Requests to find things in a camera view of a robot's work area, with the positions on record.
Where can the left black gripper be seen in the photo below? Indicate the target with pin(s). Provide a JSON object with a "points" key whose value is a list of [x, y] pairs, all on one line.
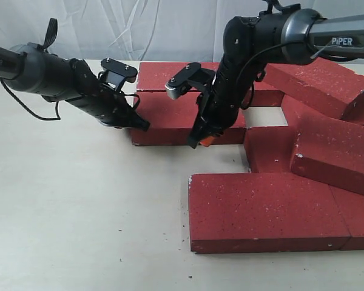
{"points": [[109, 107]]}

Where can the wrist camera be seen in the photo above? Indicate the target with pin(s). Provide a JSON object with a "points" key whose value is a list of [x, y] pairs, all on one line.
{"points": [[115, 73], [191, 76]]}

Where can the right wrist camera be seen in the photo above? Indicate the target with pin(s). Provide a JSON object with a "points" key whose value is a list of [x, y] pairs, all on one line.
{"points": [[191, 76]]}

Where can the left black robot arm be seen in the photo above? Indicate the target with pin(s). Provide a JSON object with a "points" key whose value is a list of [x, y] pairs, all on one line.
{"points": [[28, 68]]}

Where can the white backdrop cloth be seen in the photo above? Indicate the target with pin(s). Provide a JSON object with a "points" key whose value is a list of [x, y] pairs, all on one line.
{"points": [[125, 30]]}

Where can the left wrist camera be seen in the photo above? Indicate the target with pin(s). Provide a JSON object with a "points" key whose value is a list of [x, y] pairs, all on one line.
{"points": [[115, 73]]}

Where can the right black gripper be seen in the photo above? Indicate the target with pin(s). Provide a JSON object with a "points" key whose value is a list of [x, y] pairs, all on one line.
{"points": [[217, 112]]}

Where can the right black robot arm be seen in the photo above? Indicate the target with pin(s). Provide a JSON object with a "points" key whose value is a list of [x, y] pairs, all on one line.
{"points": [[278, 35]]}

